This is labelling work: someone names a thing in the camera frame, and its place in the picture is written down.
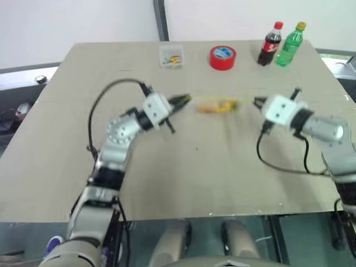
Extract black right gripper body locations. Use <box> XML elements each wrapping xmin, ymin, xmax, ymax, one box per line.
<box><xmin>258</xmin><ymin>97</ymin><xmax>270</xmax><ymax>113</ymax></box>

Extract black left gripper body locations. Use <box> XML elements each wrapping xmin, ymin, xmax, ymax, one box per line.
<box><xmin>165</xmin><ymin>95</ymin><xmax>183</xmax><ymax>135</ymax></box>

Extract clear yellow-zip plastic bag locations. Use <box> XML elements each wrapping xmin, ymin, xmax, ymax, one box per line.
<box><xmin>188</xmin><ymin>88</ymin><xmax>255</xmax><ymax>115</ymax></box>

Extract round orange sesame bread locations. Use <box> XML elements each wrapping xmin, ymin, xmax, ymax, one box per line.
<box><xmin>197</xmin><ymin>100</ymin><xmax>221</xmax><ymax>114</ymax></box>

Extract long orange sesame bread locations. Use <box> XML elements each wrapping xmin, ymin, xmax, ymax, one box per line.
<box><xmin>217</xmin><ymin>98</ymin><xmax>239</xmax><ymax>113</ymax></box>

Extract clear box of small parts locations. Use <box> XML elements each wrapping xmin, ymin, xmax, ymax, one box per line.
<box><xmin>159</xmin><ymin>44</ymin><xmax>185</xmax><ymax>71</ymax></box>

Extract red tape roll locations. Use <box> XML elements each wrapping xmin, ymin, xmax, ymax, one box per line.
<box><xmin>209</xmin><ymin>44</ymin><xmax>238</xmax><ymax>71</ymax></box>

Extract red-capped cola bottle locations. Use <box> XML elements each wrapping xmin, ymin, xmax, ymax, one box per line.
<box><xmin>256</xmin><ymin>21</ymin><xmax>285</xmax><ymax>67</ymax></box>

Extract green yellow-capped plastic bottle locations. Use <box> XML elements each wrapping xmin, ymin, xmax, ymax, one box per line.
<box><xmin>275</xmin><ymin>22</ymin><xmax>308</xmax><ymax>67</ymax></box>

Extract red white device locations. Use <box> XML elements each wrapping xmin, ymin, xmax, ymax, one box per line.
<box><xmin>14</xmin><ymin>102</ymin><xmax>32</xmax><ymax>117</ymax></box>

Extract grey curved robot body panel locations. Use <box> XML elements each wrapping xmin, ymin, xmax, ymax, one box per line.
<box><xmin>166</xmin><ymin>255</ymin><xmax>290</xmax><ymax>267</ymax></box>

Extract purple shoe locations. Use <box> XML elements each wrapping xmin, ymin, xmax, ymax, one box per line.
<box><xmin>45</xmin><ymin>235</ymin><xmax>63</xmax><ymax>256</ymax></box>

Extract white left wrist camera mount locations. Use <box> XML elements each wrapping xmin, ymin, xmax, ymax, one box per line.
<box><xmin>142</xmin><ymin>91</ymin><xmax>172</xmax><ymax>132</ymax></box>

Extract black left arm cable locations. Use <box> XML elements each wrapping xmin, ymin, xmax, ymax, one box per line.
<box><xmin>87</xmin><ymin>78</ymin><xmax>153</xmax><ymax>156</ymax></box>

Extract grey wall pillar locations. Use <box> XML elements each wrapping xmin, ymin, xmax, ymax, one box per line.
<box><xmin>153</xmin><ymin>0</ymin><xmax>170</xmax><ymax>42</ymax></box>

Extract black table frame leg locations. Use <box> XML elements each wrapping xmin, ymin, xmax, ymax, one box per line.
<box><xmin>267</xmin><ymin>215</ymin><xmax>290</xmax><ymax>265</ymax></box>
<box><xmin>110</xmin><ymin>211</ymin><xmax>132</xmax><ymax>267</ymax></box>

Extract black background cables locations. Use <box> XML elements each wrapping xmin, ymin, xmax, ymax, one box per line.
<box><xmin>0</xmin><ymin>108</ymin><xmax>20</xmax><ymax>132</ymax></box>

